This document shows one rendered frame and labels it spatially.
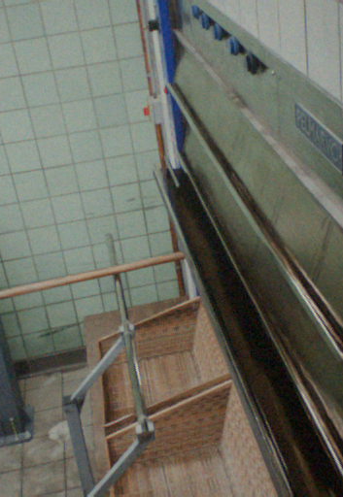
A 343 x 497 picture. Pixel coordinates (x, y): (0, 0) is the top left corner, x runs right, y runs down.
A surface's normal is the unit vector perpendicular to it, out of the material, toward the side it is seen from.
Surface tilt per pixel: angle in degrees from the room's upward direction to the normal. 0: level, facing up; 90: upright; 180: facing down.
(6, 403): 90
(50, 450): 0
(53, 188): 90
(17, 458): 0
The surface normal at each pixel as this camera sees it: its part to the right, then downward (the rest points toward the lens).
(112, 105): 0.15, 0.43
